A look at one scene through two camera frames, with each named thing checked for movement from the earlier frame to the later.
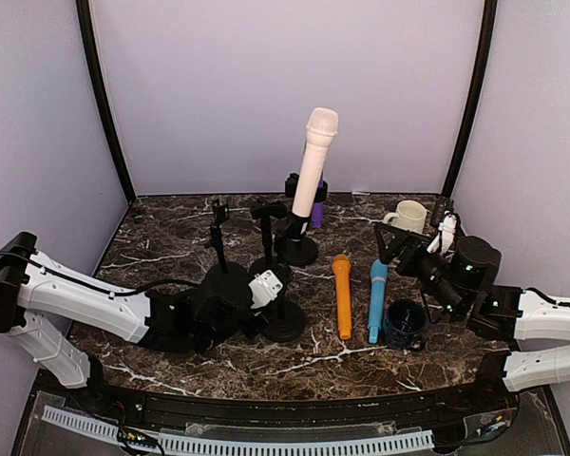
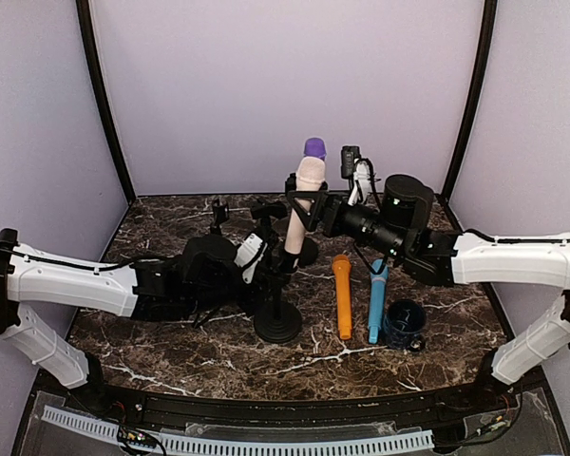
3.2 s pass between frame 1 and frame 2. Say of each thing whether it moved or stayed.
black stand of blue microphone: stayed
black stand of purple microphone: stayed
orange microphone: stayed
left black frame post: stayed
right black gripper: moved
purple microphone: moved
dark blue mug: stayed
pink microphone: moved
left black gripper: moved
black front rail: stayed
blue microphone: stayed
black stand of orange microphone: stayed
